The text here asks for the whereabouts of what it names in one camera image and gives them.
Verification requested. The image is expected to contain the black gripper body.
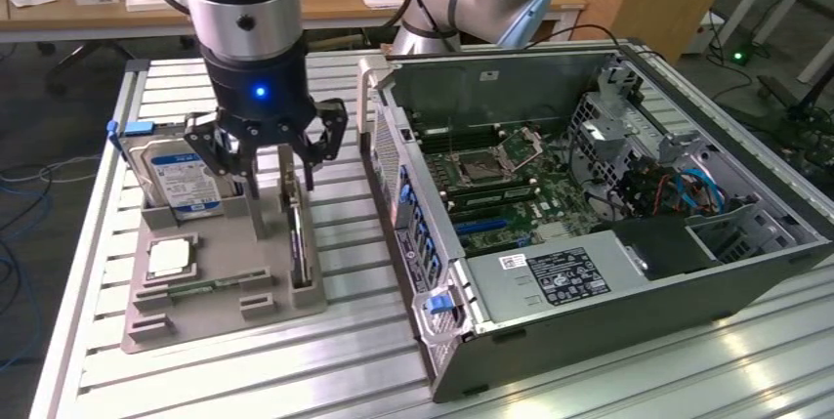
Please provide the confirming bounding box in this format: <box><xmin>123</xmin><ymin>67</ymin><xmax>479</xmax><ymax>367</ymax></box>
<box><xmin>198</xmin><ymin>42</ymin><xmax>315</xmax><ymax>146</ymax></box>

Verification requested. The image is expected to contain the graphics card with black cooler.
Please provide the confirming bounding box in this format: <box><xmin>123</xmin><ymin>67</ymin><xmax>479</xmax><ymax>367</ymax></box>
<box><xmin>278</xmin><ymin>143</ymin><xmax>315</xmax><ymax>293</ymax></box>

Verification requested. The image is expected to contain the hard disk in blue caddy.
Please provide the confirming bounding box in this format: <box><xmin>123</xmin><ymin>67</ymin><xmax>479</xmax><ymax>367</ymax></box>
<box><xmin>103</xmin><ymin>118</ymin><xmax>231</xmax><ymax>223</ymax></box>

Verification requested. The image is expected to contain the black RAM slot row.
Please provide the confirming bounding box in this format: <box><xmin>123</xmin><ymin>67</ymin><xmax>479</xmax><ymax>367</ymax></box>
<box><xmin>420</xmin><ymin>123</ymin><xmax>498</xmax><ymax>152</ymax></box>

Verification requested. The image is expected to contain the silver CPU chip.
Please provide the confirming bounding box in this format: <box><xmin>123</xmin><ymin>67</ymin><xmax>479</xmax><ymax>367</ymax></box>
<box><xmin>144</xmin><ymin>237</ymin><xmax>198</xmax><ymax>279</ymax></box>

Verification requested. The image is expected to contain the CPU socket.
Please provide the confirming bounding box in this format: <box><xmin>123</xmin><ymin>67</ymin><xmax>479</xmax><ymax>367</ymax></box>
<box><xmin>454</xmin><ymin>147</ymin><xmax>508</xmax><ymax>187</ymax></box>

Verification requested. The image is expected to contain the installed green RAM stick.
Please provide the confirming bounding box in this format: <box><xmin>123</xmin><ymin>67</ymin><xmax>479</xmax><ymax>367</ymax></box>
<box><xmin>447</xmin><ymin>184</ymin><xmax>532</xmax><ymax>210</ymax></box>

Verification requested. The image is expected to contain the metal socket cover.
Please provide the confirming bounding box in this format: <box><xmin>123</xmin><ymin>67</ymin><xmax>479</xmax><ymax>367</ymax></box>
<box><xmin>498</xmin><ymin>128</ymin><xmax>546</xmax><ymax>162</ymax></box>

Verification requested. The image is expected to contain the blue expansion slot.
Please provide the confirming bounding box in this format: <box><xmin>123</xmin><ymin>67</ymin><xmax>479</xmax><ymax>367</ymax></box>
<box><xmin>454</xmin><ymin>217</ymin><xmax>511</xmax><ymax>237</ymax></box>

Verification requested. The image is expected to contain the grey parts rack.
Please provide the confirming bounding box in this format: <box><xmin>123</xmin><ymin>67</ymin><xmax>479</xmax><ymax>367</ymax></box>
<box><xmin>120</xmin><ymin>144</ymin><xmax>330</xmax><ymax>356</ymax></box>

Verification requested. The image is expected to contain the green motherboard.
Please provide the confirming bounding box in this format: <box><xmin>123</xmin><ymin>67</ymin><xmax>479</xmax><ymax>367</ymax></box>
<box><xmin>416</xmin><ymin>120</ymin><xmax>611</xmax><ymax>252</ymax></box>

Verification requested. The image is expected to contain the blue case latch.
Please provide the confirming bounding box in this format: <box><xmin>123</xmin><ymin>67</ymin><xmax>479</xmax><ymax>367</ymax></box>
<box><xmin>422</xmin><ymin>293</ymin><xmax>455</xmax><ymax>315</ymax></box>

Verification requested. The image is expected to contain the metal disk bay cage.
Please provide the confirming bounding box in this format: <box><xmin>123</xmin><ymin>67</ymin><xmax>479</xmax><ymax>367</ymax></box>
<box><xmin>567</xmin><ymin>92</ymin><xmax>657</xmax><ymax>205</ymax></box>

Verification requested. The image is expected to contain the grey power supply unit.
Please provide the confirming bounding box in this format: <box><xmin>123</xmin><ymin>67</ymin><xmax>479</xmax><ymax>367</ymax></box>
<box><xmin>466</xmin><ymin>230</ymin><xmax>647</xmax><ymax>323</ymax></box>

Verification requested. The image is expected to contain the open dark grey PC case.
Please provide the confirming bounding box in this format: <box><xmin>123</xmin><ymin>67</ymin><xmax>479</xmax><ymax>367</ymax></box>
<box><xmin>356</xmin><ymin>36</ymin><xmax>834</xmax><ymax>403</ymax></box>

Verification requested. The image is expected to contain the black floor stand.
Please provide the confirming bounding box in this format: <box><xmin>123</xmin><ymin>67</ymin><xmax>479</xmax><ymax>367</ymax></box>
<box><xmin>754</xmin><ymin>74</ymin><xmax>834</xmax><ymax>167</ymax></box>

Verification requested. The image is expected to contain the grey floor cable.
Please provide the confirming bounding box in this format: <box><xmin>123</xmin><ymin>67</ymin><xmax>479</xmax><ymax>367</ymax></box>
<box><xmin>0</xmin><ymin>153</ymin><xmax>105</xmax><ymax>185</ymax></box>

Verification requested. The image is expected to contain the black cable behind case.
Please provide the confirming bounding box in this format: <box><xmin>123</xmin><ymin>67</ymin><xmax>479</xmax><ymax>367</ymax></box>
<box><xmin>538</xmin><ymin>22</ymin><xmax>661</xmax><ymax>57</ymax></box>

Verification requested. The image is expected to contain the red wire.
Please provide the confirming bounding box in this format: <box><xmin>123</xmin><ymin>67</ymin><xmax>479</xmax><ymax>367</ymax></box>
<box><xmin>650</xmin><ymin>173</ymin><xmax>686</xmax><ymax>216</ymax></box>

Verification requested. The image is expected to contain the blue floor cable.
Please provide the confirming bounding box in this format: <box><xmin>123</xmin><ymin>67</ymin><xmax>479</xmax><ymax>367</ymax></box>
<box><xmin>0</xmin><ymin>179</ymin><xmax>55</xmax><ymax>372</ymax></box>

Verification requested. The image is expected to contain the blue wire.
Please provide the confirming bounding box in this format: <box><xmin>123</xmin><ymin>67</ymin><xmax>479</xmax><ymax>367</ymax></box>
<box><xmin>675</xmin><ymin>168</ymin><xmax>729</xmax><ymax>218</ymax></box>

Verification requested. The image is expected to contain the white desk frame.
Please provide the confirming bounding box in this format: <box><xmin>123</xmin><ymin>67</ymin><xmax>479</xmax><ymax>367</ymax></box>
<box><xmin>713</xmin><ymin>0</ymin><xmax>834</xmax><ymax>84</ymax></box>

